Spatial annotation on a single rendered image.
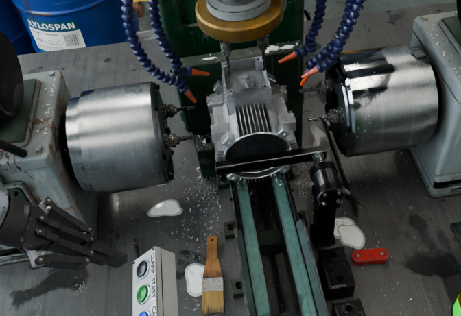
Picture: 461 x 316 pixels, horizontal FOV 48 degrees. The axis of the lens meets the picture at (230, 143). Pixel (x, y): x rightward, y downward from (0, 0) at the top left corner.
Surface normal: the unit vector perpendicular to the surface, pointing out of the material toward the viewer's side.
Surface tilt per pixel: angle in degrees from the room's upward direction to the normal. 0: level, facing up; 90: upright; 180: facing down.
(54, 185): 89
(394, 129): 77
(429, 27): 0
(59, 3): 90
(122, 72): 0
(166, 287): 51
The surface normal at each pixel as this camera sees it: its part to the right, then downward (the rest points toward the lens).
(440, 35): -0.09, -0.67
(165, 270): 0.71, -0.54
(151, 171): 0.11, 0.65
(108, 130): 0.00, -0.12
